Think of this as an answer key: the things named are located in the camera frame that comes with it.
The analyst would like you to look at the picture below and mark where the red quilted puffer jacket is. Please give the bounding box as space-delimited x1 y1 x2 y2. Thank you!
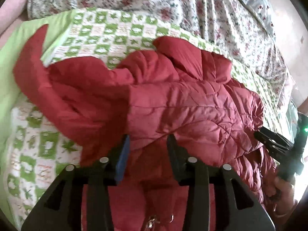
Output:
13 26 275 230

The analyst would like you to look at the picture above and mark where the person's right hand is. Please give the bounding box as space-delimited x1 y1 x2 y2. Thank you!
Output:
268 163 307 218

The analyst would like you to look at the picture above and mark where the green white patterned blanket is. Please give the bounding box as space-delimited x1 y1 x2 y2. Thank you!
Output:
5 13 295 230

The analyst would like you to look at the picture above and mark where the floral rose print quilt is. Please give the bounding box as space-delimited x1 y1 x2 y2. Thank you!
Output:
27 0 295 109

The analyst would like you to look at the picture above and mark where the pink quilted blanket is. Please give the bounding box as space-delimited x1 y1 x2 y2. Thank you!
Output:
1 0 28 48

